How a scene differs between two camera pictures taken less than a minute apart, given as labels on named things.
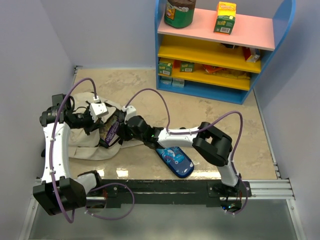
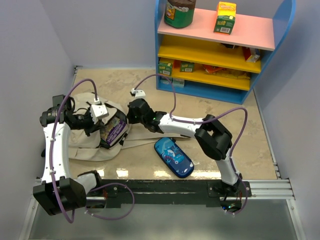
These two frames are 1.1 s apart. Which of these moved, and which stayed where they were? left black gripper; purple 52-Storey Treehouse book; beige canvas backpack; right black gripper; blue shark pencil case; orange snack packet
Moved: beige canvas backpack; right black gripper
Stayed: left black gripper; orange snack packet; blue shark pencil case; purple 52-Storey Treehouse book
